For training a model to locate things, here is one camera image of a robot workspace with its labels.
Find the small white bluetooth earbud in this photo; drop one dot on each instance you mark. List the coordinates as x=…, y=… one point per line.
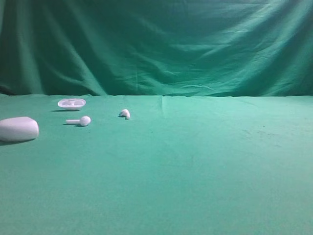
x=125, y=113

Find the white earbud with stem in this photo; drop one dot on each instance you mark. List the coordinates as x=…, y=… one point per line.
x=83, y=121

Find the open white earbud case tray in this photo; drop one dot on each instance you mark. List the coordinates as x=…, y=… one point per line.
x=71, y=104

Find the green table cloth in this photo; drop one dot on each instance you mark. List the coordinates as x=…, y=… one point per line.
x=178, y=166

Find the green backdrop cloth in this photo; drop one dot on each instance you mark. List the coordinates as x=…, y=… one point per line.
x=156, y=47

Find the white rounded case lid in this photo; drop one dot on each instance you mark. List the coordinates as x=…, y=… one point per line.
x=18, y=129

